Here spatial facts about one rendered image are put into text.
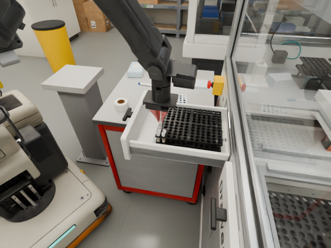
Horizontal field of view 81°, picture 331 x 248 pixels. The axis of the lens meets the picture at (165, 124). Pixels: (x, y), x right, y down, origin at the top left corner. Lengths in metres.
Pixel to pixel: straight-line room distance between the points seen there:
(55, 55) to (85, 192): 2.26
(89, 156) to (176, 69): 1.43
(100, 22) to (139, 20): 4.60
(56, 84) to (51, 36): 1.78
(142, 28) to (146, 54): 0.06
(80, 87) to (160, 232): 1.05
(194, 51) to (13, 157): 1.15
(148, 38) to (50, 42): 2.75
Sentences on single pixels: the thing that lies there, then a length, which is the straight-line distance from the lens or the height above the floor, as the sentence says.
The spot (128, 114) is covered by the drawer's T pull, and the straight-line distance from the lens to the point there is 0.73.
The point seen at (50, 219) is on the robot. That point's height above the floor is 0.28.
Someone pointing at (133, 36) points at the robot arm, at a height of 1.24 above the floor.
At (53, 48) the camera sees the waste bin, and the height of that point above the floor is 0.39.
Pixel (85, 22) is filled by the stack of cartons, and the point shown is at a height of 0.19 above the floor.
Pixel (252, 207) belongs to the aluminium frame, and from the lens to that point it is 0.44.
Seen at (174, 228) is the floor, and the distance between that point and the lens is 1.45.
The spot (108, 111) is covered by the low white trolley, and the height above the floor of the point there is 0.76.
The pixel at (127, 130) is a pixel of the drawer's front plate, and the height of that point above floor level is 0.93.
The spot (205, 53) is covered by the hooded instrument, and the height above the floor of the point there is 0.84.
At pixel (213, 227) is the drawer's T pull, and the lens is 0.49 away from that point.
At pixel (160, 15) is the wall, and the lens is 4.92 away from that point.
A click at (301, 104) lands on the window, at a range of 0.31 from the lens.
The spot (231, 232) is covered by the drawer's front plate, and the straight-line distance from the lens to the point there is 0.48.
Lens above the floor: 1.36
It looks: 42 degrees down
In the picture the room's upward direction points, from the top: straight up
